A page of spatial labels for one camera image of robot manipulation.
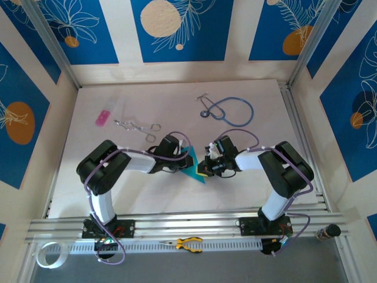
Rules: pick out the teal cloth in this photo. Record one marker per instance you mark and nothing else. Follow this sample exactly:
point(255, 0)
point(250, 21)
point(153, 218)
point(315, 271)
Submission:
point(194, 176)

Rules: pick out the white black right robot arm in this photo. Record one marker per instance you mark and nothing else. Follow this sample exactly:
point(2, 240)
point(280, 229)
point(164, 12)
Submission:
point(247, 160)

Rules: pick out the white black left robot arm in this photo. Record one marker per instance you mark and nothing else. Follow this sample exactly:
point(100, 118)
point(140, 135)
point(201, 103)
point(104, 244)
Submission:
point(138, 163)

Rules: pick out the blue stethoscope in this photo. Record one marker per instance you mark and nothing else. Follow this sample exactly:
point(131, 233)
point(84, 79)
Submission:
point(203, 113)

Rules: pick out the metal forceps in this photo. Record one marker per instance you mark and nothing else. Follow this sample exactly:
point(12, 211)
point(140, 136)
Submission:
point(138, 127)

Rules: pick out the yellow black pliers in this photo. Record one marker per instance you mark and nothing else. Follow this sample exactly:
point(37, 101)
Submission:
point(181, 244)

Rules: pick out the pink spray bottle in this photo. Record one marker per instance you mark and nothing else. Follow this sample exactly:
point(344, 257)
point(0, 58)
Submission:
point(102, 118)

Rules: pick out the small dark capped bottle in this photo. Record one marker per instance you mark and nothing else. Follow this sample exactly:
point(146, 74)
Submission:
point(331, 230)

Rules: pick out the clear tape roll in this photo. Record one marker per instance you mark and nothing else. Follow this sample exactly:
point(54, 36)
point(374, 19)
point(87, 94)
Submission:
point(64, 253)

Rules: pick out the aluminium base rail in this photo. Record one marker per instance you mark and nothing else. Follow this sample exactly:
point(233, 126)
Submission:
point(191, 225)

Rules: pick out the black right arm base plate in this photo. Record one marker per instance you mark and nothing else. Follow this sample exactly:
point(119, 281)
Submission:
point(250, 226)

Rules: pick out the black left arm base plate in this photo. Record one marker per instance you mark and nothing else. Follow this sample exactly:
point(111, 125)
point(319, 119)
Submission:
point(126, 228)

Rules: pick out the aluminium side rail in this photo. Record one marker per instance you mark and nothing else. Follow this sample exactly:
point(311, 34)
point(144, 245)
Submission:
point(290, 103)

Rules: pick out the aluminium frame post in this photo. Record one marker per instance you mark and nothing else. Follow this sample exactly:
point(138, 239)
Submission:
point(312, 44)
point(53, 47)

